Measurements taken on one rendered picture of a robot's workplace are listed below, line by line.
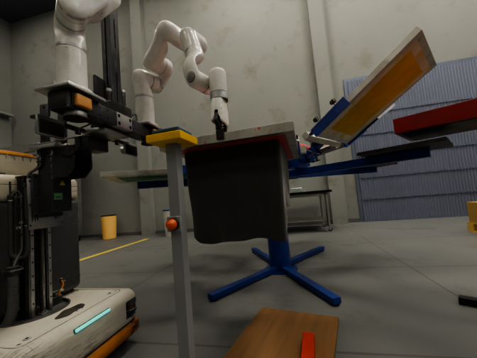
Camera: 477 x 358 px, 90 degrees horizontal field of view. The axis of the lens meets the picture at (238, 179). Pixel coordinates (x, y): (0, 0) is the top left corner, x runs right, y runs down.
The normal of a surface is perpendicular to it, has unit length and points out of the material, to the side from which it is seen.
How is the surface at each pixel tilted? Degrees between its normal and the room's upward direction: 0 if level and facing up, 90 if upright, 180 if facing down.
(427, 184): 90
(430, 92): 90
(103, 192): 90
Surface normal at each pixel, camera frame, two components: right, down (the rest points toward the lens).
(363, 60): -0.22, -0.06
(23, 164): 0.97, -0.06
